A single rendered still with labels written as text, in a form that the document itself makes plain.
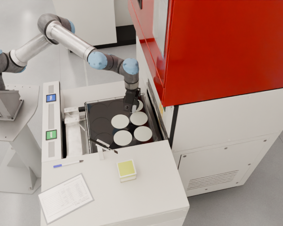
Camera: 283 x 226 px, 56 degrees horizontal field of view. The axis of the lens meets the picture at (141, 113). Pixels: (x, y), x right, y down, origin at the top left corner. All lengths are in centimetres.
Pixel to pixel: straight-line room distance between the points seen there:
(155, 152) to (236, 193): 121
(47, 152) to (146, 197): 53
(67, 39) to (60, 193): 70
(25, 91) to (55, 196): 87
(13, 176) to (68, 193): 133
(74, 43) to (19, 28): 286
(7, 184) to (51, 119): 113
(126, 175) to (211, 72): 55
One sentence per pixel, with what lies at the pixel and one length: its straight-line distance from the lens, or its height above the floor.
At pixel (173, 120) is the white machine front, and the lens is 123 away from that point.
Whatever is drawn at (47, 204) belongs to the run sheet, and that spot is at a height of 97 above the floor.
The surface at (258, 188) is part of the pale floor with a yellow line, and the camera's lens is 248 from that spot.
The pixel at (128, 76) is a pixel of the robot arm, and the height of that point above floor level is 121.
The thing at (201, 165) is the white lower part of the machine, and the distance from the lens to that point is 173.
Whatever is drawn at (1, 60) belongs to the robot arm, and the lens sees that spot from 172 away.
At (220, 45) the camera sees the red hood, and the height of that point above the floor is 152.
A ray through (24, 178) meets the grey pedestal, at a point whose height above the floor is 1.
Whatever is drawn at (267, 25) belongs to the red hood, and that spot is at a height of 157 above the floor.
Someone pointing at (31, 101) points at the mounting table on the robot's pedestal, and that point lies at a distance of 183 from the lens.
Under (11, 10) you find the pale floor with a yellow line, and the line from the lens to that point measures 459.
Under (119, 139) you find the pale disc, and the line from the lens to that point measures 143.
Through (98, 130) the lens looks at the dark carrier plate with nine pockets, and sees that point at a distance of 148.
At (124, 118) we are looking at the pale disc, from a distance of 151.
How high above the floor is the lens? 209
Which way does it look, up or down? 51 degrees down
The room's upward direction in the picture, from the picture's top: straight up
